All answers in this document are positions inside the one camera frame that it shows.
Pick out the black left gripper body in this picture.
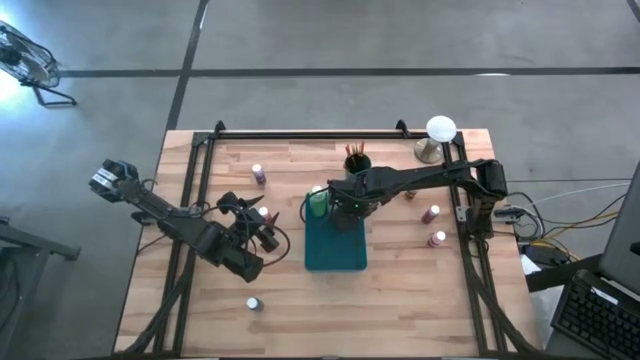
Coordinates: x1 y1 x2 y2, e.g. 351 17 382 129
230 205 266 246

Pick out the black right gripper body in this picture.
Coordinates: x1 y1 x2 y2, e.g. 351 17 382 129
344 169 384 214

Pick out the dark green cup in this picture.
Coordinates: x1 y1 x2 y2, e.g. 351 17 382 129
342 151 374 182

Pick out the large green paint bottle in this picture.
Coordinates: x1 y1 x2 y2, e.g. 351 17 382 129
308 184 330 219

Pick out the small dark red paint bottle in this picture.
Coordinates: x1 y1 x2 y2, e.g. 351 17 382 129
419 203 440 225

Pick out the teal plastic bin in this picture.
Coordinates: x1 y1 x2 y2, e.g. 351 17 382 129
304 191 369 273

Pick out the white flood light bulb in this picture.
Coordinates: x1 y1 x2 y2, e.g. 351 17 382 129
413 114 458 165

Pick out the black power strip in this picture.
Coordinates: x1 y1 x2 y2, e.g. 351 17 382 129
522 241 571 267

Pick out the dark grey metal stand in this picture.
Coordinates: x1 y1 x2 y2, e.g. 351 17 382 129
0 217 81 360

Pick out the black side desk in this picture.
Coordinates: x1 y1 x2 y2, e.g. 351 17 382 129
524 252 604 294

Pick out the black floor fan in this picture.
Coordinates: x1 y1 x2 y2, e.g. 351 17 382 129
0 19 79 109

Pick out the black keyboard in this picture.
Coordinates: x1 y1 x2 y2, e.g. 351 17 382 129
551 269 640 360

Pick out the grey laptop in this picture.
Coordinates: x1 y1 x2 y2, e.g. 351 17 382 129
598 159 640 297

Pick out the black left wrist camera cable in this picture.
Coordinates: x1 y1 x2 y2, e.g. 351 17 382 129
259 225 292 268

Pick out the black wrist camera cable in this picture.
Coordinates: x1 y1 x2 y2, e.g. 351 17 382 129
259 225 292 268
298 187 331 226

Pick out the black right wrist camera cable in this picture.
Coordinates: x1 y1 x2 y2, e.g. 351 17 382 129
298 187 331 226

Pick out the black aluminium rig frame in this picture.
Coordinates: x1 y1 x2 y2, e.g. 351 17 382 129
117 119 539 359

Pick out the black cable bundle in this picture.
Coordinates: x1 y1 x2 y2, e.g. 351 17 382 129
504 191 549 244

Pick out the white cable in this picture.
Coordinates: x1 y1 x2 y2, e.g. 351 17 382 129
519 180 632 207

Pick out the yellow cable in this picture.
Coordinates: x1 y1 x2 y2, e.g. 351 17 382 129
542 212 621 241

